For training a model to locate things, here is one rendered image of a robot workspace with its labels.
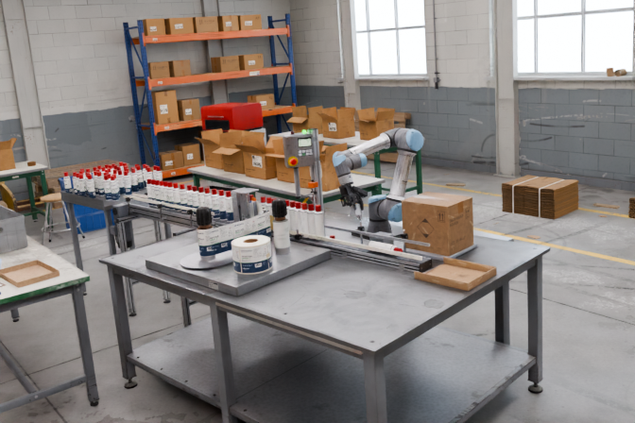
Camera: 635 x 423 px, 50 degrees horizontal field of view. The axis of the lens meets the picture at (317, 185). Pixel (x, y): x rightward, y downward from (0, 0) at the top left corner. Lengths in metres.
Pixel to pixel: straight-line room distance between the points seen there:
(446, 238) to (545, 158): 5.85
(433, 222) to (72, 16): 8.44
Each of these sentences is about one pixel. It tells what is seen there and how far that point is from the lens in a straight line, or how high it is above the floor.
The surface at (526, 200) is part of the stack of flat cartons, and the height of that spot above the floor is 0.16.
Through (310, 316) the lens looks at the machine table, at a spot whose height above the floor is 0.83.
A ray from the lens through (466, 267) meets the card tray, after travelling 3.49.
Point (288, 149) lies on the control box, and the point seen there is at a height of 1.40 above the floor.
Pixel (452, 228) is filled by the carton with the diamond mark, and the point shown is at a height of 0.99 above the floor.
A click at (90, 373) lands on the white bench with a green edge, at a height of 0.21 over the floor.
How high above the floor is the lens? 2.00
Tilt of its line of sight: 12 degrees down
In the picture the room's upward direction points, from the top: 4 degrees counter-clockwise
